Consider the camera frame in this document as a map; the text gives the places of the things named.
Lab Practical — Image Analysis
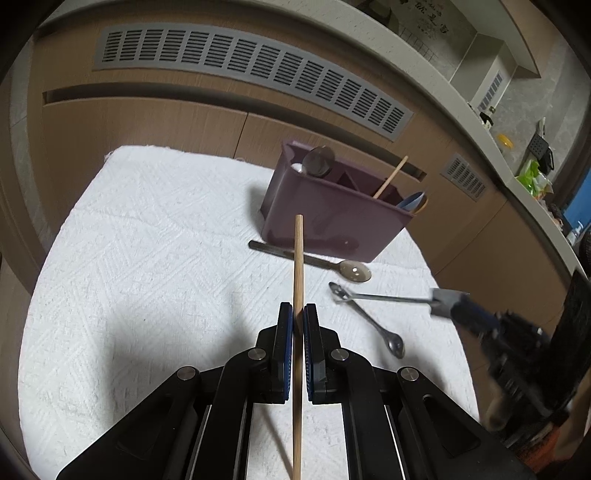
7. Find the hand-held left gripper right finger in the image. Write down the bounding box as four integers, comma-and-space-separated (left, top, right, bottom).
303, 305, 532, 480

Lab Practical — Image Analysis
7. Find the small grey vent grille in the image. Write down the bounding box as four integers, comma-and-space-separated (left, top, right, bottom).
438, 154, 488, 200

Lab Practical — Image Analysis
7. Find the blue ceramic spoon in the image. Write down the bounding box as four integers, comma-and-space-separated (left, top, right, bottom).
396, 191, 424, 213

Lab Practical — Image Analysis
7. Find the long grey vent grille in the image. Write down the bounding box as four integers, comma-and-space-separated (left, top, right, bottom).
95, 25, 414, 141

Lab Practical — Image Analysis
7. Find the metal spoon with cutout handle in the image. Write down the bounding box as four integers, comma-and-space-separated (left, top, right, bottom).
329, 281, 406, 360

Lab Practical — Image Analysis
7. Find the wooden cabinet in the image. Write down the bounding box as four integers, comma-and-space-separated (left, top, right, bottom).
28, 18, 578, 324

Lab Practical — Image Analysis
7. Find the metal peeler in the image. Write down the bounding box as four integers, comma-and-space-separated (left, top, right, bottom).
336, 288, 462, 318

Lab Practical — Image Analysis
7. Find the wall poster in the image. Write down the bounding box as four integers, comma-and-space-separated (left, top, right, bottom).
399, 0, 451, 44

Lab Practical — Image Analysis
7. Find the green plastic bag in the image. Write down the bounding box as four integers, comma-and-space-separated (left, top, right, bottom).
516, 159, 553, 199

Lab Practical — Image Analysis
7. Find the large metal spoon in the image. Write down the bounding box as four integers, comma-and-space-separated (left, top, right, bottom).
248, 239, 373, 282

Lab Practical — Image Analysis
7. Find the wooden chopstick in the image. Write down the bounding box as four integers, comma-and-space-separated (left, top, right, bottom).
292, 214, 305, 480
373, 155, 410, 200

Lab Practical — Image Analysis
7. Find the white textured towel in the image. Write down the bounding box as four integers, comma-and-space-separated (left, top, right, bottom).
18, 145, 481, 480

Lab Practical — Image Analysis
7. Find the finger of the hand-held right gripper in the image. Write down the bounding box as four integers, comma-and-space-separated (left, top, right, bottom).
449, 294, 500, 336

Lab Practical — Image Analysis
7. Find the black-handled translucent spoon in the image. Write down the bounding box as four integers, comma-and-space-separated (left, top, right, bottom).
302, 147, 334, 178

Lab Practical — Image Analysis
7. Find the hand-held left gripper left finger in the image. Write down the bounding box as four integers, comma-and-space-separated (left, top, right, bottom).
55, 301, 295, 480

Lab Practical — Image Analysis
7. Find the purple utensil organizer box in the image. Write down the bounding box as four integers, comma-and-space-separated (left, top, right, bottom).
261, 140, 428, 263

